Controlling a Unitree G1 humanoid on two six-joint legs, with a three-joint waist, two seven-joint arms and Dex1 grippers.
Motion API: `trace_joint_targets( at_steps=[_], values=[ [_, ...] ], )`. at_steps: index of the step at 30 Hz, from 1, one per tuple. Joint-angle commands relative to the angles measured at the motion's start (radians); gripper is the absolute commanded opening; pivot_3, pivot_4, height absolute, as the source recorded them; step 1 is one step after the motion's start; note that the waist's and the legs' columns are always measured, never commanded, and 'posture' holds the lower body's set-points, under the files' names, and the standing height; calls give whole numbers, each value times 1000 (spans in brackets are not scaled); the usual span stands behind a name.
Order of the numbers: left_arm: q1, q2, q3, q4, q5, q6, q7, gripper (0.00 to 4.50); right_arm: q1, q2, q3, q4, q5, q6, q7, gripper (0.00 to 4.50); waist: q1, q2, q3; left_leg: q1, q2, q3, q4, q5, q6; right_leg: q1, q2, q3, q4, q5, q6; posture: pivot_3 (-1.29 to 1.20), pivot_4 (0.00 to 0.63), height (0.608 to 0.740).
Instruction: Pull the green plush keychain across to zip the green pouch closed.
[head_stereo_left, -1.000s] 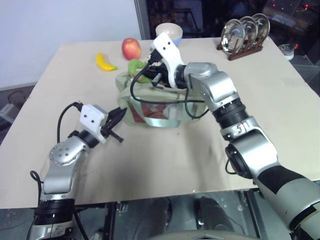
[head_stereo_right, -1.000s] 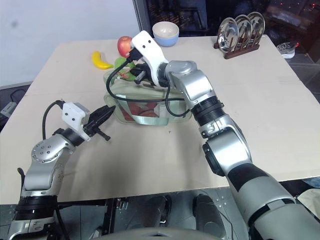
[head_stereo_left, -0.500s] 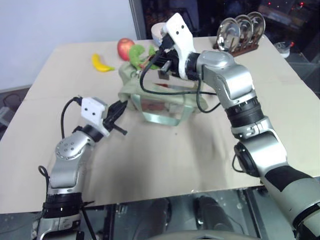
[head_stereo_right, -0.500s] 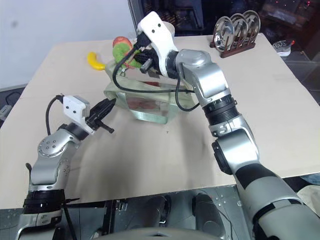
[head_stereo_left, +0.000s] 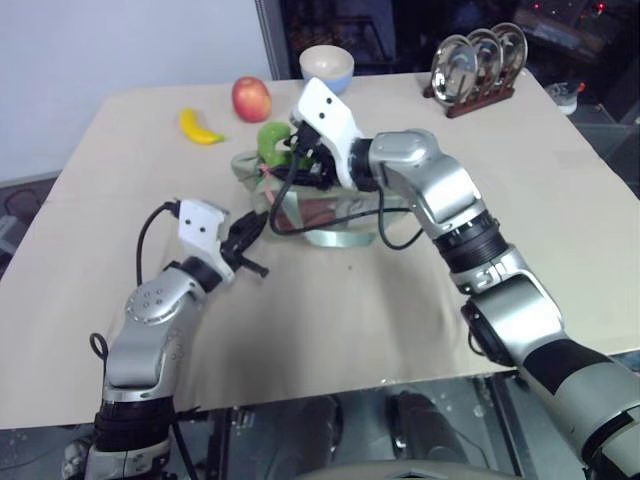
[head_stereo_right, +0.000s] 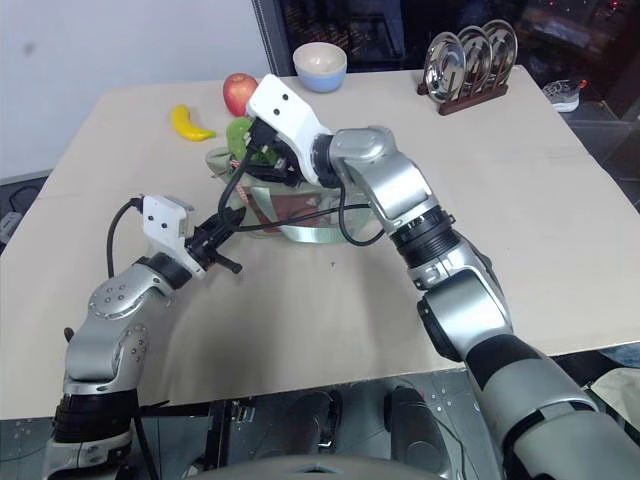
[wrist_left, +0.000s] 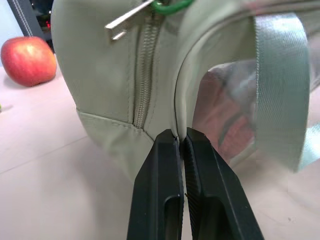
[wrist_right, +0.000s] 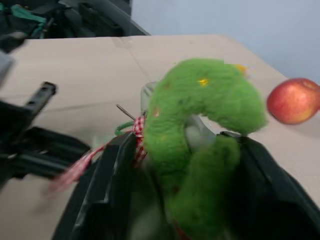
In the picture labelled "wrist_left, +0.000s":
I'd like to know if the pale green zip pouch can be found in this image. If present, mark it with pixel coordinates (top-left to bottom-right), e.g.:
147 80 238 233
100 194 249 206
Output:
50 0 320 180

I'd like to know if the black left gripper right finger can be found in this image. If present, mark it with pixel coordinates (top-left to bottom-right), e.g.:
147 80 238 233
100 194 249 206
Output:
183 127 265 240

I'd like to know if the red apple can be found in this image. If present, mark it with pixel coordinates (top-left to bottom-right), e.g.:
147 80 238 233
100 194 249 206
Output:
0 36 57 88

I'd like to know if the dark stitched chair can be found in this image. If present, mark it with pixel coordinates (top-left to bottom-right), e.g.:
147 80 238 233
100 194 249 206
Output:
6 0 55 53

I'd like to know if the silver metal zipper pull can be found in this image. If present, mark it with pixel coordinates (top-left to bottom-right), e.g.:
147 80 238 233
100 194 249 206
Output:
104 0 155 45

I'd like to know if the green keychain ring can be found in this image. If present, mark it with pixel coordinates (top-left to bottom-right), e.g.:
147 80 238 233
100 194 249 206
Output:
151 0 193 17

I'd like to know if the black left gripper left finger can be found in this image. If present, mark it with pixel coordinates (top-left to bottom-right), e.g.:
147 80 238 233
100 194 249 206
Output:
126 129 186 240

